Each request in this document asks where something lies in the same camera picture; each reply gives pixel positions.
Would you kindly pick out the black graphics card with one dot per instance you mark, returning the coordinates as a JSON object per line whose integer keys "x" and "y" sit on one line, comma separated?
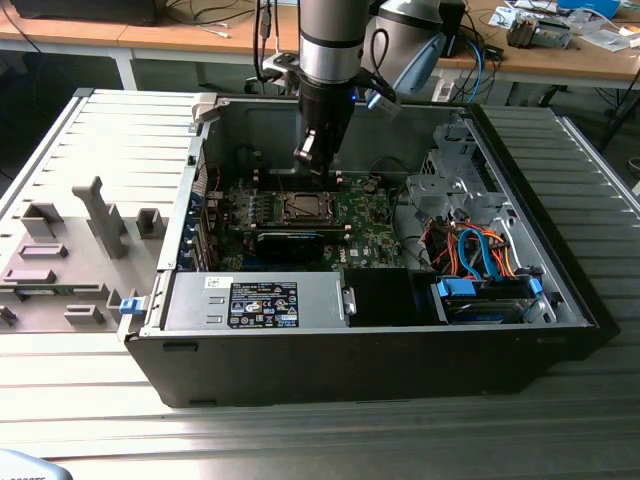
{"x": 290, "y": 246}

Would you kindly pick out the grey metal device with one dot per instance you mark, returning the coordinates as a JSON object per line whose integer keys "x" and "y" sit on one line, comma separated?
{"x": 555, "y": 35}

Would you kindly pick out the pale rounded device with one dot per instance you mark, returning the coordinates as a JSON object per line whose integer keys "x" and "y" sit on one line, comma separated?
{"x": 25, "y": 470}

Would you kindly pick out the hard disk in blue carrier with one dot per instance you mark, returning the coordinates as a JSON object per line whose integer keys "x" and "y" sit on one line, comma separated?
{"x": 480, "y": 312}

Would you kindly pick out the printed paper leaflet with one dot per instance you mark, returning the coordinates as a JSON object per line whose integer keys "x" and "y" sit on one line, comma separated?
{"x": 502, "y": 17}

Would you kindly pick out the blue cardboard box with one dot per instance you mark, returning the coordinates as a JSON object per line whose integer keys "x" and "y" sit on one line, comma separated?
{"x": 590, "y": 6}

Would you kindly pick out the beige plastic bracket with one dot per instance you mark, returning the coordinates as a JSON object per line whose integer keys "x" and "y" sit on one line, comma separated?
{"x": 205, "y": 107}

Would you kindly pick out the CPU cooler heatsink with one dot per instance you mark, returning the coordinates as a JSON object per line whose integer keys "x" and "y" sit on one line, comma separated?
{"x": 522, "y": 32}

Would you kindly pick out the green RAM stick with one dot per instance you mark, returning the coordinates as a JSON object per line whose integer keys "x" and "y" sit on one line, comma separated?
{"x": 35, "y": 291}

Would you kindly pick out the white label tag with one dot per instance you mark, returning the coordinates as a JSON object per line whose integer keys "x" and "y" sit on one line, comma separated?
{"x": 442, "y": 91}

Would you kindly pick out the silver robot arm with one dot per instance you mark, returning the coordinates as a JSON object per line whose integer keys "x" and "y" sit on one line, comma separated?
{"x": 330, "y": 55}

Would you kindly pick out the wooden desk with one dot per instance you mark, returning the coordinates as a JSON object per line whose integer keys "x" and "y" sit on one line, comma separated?
{"x": 150, "y": 37}
{"x": 550, "y": 62}

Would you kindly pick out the black flat device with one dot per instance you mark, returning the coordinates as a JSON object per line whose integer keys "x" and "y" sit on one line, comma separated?
{"x": 85, "y": 12}

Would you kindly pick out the metal drive cage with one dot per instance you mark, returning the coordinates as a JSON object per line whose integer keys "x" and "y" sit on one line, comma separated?
{"x": 432, "y": 192}

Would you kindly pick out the black upright box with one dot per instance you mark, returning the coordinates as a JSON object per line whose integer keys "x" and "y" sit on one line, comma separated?
{"x": 454, "y": 30}

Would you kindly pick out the clear plastic bag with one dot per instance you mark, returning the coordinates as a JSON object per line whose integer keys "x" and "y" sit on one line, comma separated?
{"x": 605, "y": 40}

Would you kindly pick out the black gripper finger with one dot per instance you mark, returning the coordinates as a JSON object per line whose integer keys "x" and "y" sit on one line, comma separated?
{"x": 330, "y": 150}
{"x": 306, "y": 147}

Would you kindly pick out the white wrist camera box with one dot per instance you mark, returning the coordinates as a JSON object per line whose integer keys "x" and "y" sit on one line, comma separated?
{"x": 385, "y": 105}

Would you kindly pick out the silver coin cell battery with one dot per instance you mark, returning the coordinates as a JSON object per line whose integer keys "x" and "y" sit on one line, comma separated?
{"x": 370, "y": 186}

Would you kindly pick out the grey power supply unit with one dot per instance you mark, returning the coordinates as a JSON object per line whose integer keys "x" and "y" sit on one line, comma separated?
{"x": 195, "y": 300}

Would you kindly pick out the black open PC case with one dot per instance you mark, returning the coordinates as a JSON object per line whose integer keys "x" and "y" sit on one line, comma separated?
{"x": 350, "y": 370}

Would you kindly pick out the grey parts rack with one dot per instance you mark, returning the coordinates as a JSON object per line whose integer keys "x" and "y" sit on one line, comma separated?
{"x": 75, "y": 235}

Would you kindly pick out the silver green CPU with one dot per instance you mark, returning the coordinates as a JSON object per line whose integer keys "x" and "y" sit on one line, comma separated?
{"x": 306, "y": 206}

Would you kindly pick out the green motherboard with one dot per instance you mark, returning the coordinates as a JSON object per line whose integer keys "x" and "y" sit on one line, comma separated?
{"x": 372, "y": 235}

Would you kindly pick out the blue case latch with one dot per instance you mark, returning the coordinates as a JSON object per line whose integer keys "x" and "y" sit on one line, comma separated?
{"x": 131, "y": 306}

